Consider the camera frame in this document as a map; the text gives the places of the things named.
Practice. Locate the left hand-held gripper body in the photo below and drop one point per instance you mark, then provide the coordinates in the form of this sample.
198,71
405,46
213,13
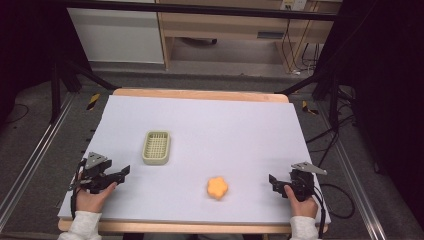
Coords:
95,175

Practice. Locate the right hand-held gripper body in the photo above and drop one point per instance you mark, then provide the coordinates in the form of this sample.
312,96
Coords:
302,185

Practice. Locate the pale green slotted basket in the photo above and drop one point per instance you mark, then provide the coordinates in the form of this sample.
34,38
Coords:
156,147

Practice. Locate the orange flower-shaped sponge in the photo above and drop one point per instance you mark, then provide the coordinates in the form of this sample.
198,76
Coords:
217,187

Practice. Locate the person's right hand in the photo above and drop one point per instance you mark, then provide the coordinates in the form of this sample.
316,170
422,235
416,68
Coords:
303,207

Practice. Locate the person's left hand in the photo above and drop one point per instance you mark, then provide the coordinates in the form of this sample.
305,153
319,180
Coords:
91,200

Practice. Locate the yellow black floor tape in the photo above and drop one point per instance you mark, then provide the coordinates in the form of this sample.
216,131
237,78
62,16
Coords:
93,101
309,108

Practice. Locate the white table mat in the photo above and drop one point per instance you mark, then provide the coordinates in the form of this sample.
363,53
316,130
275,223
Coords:
206,140

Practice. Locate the black metal stand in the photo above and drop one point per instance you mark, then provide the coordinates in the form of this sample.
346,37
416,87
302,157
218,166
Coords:
56,93
333,96

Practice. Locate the wooden table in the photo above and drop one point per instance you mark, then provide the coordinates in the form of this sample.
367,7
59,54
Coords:
200,94

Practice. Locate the dark curtain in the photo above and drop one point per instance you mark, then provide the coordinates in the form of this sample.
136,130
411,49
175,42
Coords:
30,43
386,83

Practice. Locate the white cabinet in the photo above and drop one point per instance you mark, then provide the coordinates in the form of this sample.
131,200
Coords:
116,36

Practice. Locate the light wooden desk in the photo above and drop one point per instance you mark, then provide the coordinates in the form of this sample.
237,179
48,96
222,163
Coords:
226,25

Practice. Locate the metal floor rail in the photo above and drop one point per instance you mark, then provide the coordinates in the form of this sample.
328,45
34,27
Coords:
356,180
33,156

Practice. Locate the white wall socket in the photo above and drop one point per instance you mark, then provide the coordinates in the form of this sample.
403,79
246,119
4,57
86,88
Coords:
293,4

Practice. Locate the black metal frame bar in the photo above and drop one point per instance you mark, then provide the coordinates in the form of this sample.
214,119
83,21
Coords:
200,9

